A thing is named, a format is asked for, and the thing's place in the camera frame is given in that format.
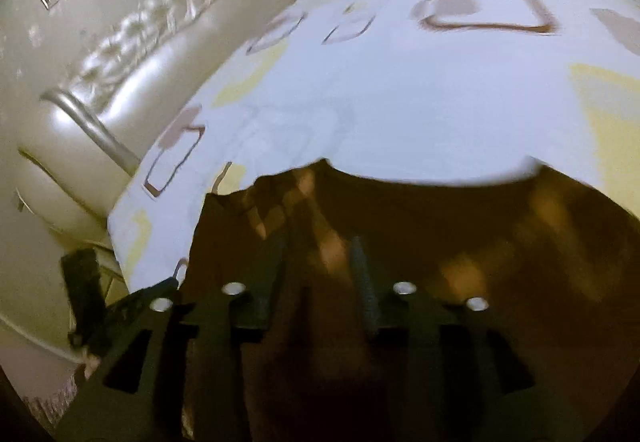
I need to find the cream tufted headboard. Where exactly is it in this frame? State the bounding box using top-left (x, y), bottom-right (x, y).
top-left (15, 0), bottom-right (351, 243)

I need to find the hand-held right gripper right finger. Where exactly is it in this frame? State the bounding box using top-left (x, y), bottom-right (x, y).
top-left (350, 236), bottom-right (586, 442)

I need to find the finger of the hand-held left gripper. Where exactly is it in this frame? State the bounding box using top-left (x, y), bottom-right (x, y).
top-left (60, 249), bottom-right (108, 348)

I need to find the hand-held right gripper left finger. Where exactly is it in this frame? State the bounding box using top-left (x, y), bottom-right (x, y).
top-left (55, 232), bottom-right (293, 442)

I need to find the brown plaid sweater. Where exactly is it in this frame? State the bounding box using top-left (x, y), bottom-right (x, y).
top-left (177, 159), bottom-right (640, 442)

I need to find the printed white bed sheet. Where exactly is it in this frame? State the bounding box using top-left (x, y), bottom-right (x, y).
top-left (107, 0), bottom-right (640, 295)

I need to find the cream bedside cabinet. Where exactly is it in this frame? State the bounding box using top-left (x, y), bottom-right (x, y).
top-left (0, 147), bottom-right (126, 373)

